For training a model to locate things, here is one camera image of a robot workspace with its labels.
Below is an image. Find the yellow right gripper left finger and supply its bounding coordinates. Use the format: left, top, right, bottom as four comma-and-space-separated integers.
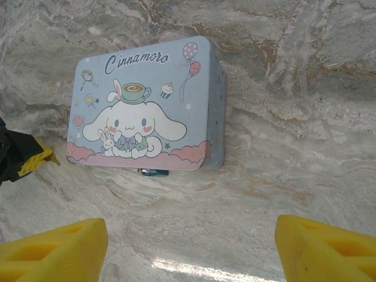
0, 217, 108, 282

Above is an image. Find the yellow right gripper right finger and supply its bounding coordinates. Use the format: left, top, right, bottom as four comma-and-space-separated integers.
274, 214, 376, 282

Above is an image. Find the blue cartoon tin box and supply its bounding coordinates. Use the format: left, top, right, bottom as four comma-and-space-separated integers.
66, 35, 227, 172

